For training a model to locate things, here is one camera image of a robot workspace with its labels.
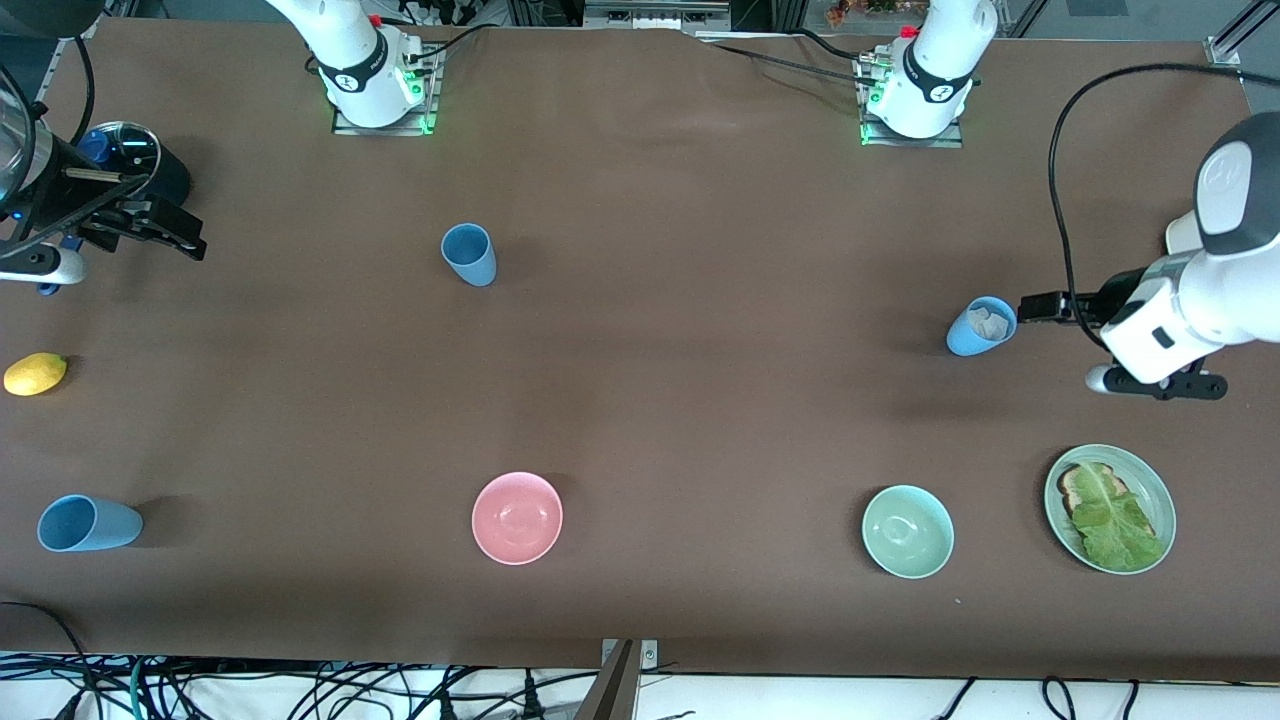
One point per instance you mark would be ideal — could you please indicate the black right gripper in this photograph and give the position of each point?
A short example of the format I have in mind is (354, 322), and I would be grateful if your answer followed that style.
(108, 220)

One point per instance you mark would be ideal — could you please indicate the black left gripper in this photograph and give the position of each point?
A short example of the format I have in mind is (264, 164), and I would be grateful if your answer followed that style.
(1112, 297)

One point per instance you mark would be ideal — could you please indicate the blue cup holding paper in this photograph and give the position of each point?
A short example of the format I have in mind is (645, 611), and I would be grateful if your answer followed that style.
(962, 340)

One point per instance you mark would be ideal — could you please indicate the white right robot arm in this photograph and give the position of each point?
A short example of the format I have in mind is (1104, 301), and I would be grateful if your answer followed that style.
(355, 60)

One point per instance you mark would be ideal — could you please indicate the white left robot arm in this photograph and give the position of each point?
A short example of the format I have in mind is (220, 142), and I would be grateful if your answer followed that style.
(1200, 300)

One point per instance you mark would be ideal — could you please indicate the dark blue saucepan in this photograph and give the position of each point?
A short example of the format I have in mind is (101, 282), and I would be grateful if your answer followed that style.
(172, 180)

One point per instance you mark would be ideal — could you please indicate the crumpled white paper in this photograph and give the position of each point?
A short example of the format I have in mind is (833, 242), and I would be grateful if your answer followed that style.
(988, 323)

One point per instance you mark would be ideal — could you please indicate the white toaster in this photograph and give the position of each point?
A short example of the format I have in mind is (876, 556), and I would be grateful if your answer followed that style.
(1180, 238)

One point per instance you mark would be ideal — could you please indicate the toast slice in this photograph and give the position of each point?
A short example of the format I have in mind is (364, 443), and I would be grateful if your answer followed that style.
(1070, 490)

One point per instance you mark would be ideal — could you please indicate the yellow lemon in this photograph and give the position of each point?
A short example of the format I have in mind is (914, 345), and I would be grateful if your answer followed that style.
(35, 375)

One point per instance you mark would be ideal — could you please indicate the pale green plate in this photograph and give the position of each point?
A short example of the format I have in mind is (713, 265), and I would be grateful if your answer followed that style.
(1162, 500)

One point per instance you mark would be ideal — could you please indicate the green lettuce leaf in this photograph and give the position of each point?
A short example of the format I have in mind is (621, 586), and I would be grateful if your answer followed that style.
(1115, 525)

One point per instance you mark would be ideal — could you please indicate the pale green bowl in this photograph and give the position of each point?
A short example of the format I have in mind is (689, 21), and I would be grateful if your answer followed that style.
(908, 532)

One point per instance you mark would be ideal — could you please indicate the blue cup lying sideways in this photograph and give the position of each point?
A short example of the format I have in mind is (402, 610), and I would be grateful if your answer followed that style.
(110, 525)

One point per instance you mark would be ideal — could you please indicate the artificial flowers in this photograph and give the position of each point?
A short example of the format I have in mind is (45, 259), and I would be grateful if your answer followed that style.
(850, 10)

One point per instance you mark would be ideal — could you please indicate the pink bowl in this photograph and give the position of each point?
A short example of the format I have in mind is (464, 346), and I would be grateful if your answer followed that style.
(517, 518)

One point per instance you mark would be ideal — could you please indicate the grey box behind table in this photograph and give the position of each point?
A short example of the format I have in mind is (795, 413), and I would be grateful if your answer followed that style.
(655, 12)

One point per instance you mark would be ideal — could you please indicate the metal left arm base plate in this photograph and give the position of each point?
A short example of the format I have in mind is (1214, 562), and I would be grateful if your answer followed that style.
(950, 141)

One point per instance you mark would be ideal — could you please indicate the aluminium frame rail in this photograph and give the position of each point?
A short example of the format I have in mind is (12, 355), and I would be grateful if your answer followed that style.
(55, 70)
(1225, 50)

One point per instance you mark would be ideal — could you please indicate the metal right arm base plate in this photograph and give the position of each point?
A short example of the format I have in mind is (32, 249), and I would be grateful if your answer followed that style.
(350, 128)

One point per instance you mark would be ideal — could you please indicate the metal mount bracket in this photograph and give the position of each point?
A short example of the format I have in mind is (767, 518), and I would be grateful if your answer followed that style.
(650, 655)

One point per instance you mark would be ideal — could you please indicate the grey camera mount pole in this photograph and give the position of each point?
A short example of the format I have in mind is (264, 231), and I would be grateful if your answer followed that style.
(615, 690)

